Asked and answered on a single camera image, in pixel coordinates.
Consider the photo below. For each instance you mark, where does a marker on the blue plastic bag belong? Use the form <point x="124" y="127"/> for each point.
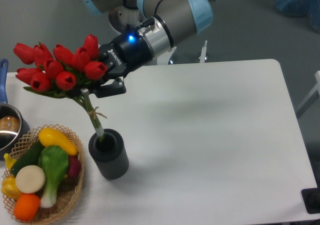
<point x="310" y="9"/>

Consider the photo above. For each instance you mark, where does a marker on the woven wicker basket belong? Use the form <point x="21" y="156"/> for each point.
<point x="68" y="191"/>

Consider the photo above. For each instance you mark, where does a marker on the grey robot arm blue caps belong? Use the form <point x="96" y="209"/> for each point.
<point x="146" y="30"/>

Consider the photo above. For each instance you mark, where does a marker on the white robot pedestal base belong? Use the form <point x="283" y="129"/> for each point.
<point x="122" y="18"/>

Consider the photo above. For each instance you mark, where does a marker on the steel pot blue handle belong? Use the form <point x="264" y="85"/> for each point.
<point x="12" y="124"/>

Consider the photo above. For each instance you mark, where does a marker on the green bok choy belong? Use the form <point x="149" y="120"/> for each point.
<point x="54" y="162"/>

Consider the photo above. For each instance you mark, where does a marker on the yellow banana tip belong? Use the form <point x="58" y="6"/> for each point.
<point x="9" y="161"/>

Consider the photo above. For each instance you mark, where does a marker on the dark green cucumber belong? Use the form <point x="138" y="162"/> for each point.
<point x="30" y="157"/>

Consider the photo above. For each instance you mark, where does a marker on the orange fruit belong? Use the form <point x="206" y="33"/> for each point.
<point x="26" y="207"/>

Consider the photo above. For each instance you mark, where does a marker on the round cream white radish slice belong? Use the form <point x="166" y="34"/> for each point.
<point x="30" y="179"/>

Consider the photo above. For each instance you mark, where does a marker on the black device at table edge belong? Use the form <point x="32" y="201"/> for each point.
<point x="311" y="199"/>

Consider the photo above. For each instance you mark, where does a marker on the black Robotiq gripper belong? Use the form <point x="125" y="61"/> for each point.
<point x="124" y="54"/>

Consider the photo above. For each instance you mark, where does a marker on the yellow bell pepper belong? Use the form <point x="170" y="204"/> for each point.
<point x="9" y="187"/>

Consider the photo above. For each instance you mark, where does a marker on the yellow squash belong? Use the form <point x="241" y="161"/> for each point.
<point x="50" y="136"/>

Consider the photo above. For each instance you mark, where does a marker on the dark grey ribbed vase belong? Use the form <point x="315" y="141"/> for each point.
<point x="109" y="154"/>

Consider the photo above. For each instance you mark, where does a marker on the red tulip bouquet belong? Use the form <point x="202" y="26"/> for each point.
<point x="63" y="74"/>

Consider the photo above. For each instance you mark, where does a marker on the white furniture frame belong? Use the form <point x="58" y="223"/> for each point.
<point x="310" y="98"/>

